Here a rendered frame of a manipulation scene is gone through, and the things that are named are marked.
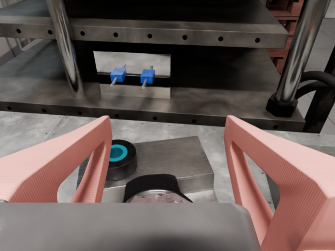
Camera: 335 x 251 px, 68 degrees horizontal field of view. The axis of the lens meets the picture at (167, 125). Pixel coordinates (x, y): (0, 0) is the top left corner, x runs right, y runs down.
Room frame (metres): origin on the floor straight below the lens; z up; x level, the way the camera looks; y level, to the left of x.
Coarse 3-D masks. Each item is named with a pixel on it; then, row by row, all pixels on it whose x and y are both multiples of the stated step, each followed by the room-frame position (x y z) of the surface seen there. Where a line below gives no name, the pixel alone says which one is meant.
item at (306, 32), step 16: (304, 0) 0.74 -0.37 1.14; (320, 0) 0.70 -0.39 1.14; (304, 16) 0.72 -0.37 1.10; (320, 16) 0.70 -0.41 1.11; (304, 32) 0.71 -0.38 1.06; (304, 48) 0.70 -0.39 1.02; (288, 64) 0.72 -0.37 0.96; (304, 64) 0.70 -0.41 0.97; (288, 80) 0.71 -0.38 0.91; (272, 96) 0.75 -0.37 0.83; (288, 96) 0.70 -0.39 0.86; (272, 112) 0.71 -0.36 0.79; (288, 112) 0.69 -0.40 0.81
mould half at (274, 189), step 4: (304, 144) 0.46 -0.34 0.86; (312, 148) 0.45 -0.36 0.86; (316, 148) 0.45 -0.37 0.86; (320, 148) 0.45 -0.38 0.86; (324, 148) 0.45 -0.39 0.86; (328, 148) 0.45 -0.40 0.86; (332, 148) 0.45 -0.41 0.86; (324, 152) 0.44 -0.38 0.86; (328, 152) 0.44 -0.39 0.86; (332, 152) 0.44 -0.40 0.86; (268, 176) 0.40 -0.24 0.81; (268, 180) 0.39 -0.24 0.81; (272, 180) 0.38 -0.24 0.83; (272, 184) 0.37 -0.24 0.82; (276, 184) 0.35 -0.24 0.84; (272, 188) 0.36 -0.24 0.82; (276, 188) 0.35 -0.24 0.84; (272, 192) 0.36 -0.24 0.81; (276, 192) 0.34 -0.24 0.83; (272, 196) 0.35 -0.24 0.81; (276, 196) 0.33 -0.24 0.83; (276, 200) 0.33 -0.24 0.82; (276, 204) 0.32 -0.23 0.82; (276, 208) 0.31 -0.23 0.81
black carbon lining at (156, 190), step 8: (144, 176) 0.31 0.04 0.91; (152, 176) 0.32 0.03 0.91; (160, 176) 0.32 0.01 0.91; (168, 176) 0.32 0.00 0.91; (128, 184) 0.30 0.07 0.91; (136, 184) 0.31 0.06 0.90; (144, 184) 0.31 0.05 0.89; (152, 184) 0.32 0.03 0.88; (160, 184) 0.32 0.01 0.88; (168, 184) 0.32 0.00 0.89; (176, 184) 0.31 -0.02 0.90; (128, 192) 0.29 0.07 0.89; (136, 192) 0.31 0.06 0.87; (144, 192) 0.31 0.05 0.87; (152, 192) 0.31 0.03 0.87; (160, 192) 0.31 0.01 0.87; (168, 192) 0.31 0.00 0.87; (176, 192) 0.31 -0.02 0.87; (128, 200) 0.29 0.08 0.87
